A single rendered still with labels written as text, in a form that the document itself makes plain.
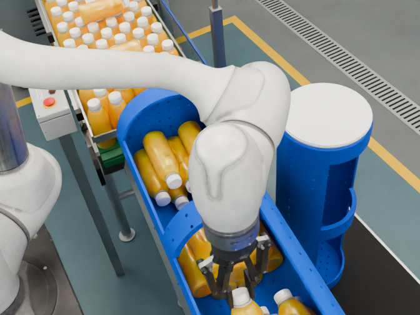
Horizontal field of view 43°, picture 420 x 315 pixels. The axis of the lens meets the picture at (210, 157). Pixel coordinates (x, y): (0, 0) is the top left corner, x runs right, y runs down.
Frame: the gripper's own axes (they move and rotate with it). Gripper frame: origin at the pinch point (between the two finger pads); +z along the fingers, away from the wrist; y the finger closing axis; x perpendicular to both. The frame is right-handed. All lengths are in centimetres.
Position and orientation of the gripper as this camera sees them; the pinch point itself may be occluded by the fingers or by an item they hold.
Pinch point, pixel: (239, 289)
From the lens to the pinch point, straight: 103.5
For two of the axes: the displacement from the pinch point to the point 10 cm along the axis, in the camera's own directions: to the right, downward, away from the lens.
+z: 0.9, 6.6, 7.5
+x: -3.9, -6.7, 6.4
